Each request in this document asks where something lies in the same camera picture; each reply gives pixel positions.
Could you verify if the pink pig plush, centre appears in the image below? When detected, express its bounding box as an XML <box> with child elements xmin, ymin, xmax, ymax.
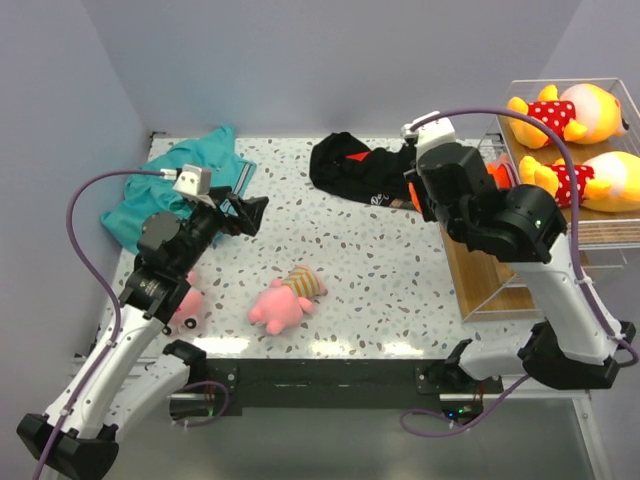
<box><xmin>248</xmin><ymin>266</ymin><xmax>327</xmax><ymax>335</ymax></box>

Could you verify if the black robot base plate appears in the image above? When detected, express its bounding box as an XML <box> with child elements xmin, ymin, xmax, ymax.
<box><xmin>168</xmin><ymin>357</ymin><xmax>504</xmax><ymax>419</ymax></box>

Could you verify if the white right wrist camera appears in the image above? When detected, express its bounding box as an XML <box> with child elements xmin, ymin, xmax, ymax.
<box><xmin>401</xmin><ymin>111</ymin><xmax>456</xmax><ymax>152</ymax></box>

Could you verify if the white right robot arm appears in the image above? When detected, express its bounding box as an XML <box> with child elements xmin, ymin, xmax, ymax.
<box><xmin>405</xmin><ymin>142</ymin><xmax>635</xmax><ymax>393</ymax></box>

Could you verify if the white wire wooden shelf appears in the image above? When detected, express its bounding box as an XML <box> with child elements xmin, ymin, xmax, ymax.
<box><xmin>442</xmin><ymin>77</ymin><xmax>640</xmax><ymax>325</ymax></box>

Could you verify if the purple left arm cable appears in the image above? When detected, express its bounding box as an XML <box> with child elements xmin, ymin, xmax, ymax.
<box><xmin>29</xmin><ymin>169</ymin><xmax>231</xmax><ymax>480</ymax></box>

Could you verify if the aluminium frame rail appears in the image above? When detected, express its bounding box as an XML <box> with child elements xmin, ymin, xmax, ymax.
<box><xmin>67</xmin><ymin>354</ymin><xmax>591</xmax><ymax>401</ymax></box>

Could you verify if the pink pig plush, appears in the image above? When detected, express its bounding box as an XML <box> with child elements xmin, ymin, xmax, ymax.
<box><xmin>162</xmin><ymin>270</ymin><xmax>204</xmax><ymax>336</ymax></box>
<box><xmin>248</xmin><ymin>266</ymin><xmax>327</xmax><ymax>335</ymax></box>

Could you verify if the black-haired doll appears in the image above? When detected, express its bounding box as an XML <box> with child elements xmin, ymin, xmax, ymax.
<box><xmin>408</xmin><ymin>182</ymin><xmax>422</xmax><ymax>213</ymax></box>
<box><xmin>487</xmin><ymin>152</ymin><xmax>519</xmax><ymax>189</ymax></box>

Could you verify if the black printed shirt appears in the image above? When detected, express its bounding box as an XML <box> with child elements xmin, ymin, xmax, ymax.
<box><xmin>309</xmin><ymin>132</ymin><xmax>415</xmax><ymax>210</ymax></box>

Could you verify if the yellow polka-dot plush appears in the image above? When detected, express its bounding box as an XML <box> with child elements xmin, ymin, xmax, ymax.
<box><xmin>507</xmin><ymin>83</ymin><xmax>629</xmax><ymax>145</ymax></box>
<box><xmin>519</xmin><ymin>151</ymin><xmax>639</xmax><ymax>213</ymax></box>

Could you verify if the teal striped-trim shirt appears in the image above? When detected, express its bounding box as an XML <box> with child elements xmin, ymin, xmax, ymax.
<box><xmin>101</xmin><ymin>127</ymin><xmax>256</xmax><ymax>253</ymax></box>

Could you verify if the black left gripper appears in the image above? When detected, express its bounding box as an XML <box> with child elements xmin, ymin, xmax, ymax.
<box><xmin>175</xmin><ymin>186</ymin><xmax>267</xmax><ymax>276</ymax></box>

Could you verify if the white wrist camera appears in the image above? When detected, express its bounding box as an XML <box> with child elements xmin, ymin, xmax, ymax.
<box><xmin>173</xmin><ymin>164</ymin><xmax>212</xmax><ymax>197</ymax></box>
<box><xmin>401</xmin><ymin>111</ymin><xmax>456</xmax><ymax>152</ymax></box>

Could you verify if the pink pig plush, left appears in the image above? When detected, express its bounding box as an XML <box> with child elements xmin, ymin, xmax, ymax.
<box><xmin>162</xmin><ymin>270</ymin><xmax>204</xmax><ymax>336</ymax></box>

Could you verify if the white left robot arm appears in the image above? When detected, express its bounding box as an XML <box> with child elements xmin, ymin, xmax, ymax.
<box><xmin>17</xmin><ymin>193</ymin><xmax>269</xmax><ymax>479</ymax></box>

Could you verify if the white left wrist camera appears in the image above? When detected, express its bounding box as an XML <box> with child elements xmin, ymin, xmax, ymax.
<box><xmin>173</xmin><ymin>164</ymin><xmax>212</xmax><ymax>197</ymax></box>

